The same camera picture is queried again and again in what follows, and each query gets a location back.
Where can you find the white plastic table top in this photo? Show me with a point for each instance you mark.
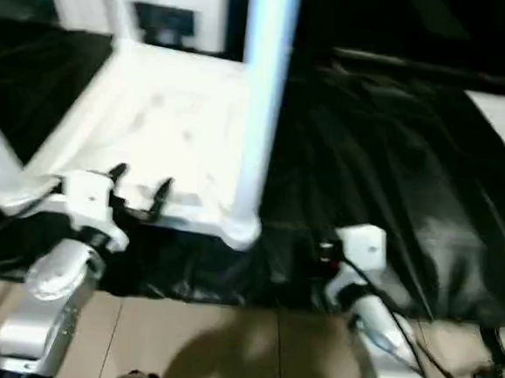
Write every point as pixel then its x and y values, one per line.
pixel 153 120

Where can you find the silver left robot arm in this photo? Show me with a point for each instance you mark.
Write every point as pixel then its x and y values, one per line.
pixel 51 304

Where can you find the black work mat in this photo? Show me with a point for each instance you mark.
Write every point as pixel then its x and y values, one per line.
pixel 375 181

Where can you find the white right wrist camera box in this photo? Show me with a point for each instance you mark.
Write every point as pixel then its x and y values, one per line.
pixel 362 246

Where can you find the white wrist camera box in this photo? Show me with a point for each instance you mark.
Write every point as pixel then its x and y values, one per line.
pixel 362 246
pixel 89 202

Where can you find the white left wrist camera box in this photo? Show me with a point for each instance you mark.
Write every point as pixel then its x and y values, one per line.
pixel 89 202

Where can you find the black rail bar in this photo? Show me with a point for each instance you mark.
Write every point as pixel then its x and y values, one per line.
pixel 437 70

